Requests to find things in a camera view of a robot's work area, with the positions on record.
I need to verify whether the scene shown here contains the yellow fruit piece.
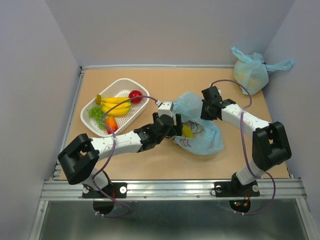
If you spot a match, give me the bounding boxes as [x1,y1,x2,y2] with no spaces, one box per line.
[182,125,194,139]

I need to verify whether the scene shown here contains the blue cartoon-print plastic bag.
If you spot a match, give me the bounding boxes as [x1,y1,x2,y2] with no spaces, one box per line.
[172,92,224,156]

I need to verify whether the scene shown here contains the red apple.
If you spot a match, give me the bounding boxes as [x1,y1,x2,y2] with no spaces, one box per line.
[128,90,143,104]

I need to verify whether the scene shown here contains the red orange fruit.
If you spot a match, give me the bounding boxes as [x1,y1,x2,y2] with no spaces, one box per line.
[105,116,119,134]

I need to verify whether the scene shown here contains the yellow banana bunch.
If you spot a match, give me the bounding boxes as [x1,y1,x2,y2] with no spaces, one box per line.
[95,94,131,117]

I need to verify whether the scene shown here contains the green grape bunch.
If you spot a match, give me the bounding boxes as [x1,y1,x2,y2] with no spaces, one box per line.
[87,106,106,131]

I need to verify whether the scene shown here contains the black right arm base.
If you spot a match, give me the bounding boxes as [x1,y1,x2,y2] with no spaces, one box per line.
[210,173,260,198]

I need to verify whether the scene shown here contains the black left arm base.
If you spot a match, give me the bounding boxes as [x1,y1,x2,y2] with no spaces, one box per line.
[79,181,128,200]

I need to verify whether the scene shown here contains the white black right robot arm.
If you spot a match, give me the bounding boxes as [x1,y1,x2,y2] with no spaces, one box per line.
[200,86,292,197]

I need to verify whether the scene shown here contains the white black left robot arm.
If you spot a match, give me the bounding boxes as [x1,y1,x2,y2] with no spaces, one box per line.
[57,112,183,197]

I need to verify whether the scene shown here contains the blue tied plastic bag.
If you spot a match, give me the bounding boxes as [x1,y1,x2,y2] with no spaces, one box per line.
[231,47,295,95]

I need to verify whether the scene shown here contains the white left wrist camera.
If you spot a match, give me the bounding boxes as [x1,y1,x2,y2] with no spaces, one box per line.
[157,101,174,118]

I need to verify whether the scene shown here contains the aluminium front rail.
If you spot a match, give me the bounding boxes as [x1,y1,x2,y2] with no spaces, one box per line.
[40,178,307,202]

